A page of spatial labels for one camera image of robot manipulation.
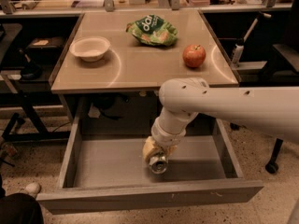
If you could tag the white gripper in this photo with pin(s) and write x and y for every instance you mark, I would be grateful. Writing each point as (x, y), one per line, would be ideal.
(167, 138)

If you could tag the black office chair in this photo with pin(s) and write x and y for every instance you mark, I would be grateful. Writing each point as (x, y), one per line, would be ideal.
(278, 83)

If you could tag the red apple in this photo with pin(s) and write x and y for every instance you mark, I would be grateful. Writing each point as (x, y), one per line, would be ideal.
(194, 56)

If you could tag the white shoe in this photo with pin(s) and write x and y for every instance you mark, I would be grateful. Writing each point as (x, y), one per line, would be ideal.
(32, 189)

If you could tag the white handled tool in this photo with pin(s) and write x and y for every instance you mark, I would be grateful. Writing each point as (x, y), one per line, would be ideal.
(240, 43)

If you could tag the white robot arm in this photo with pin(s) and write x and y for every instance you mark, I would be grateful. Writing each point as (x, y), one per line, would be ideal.
(182, 99)

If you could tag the dark trouser leg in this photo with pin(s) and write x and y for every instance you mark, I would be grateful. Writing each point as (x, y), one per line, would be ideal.
(20, 208)

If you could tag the grey cabinet desk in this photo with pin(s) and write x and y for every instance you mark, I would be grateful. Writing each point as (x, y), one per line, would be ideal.
(131, 66)

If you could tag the green chip bag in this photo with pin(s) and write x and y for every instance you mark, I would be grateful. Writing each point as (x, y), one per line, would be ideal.
(153, 31)

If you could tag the white paper bowl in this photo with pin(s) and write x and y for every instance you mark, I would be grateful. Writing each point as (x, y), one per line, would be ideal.
(90, 49)

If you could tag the black box on shelf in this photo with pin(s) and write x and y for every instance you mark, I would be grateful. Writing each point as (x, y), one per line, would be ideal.
(46, 48)

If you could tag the open grey top drawer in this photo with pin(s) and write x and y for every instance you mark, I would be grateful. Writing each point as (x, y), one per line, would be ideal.
(103, 168)

